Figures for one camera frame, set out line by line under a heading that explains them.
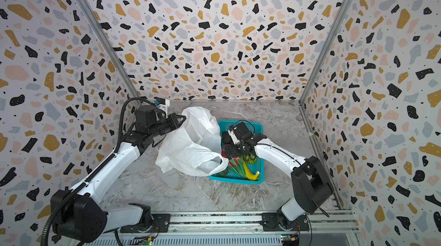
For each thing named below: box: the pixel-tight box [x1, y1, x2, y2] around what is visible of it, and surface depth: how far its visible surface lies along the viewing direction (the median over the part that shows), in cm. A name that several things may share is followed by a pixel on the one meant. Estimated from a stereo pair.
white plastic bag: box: [155, 106, 230, 177], surface depth 78 cm
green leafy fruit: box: [227, 159, 246, 178], surface depth 87 cm
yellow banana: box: [242, 161, 259, 181], surface depth 86 cm
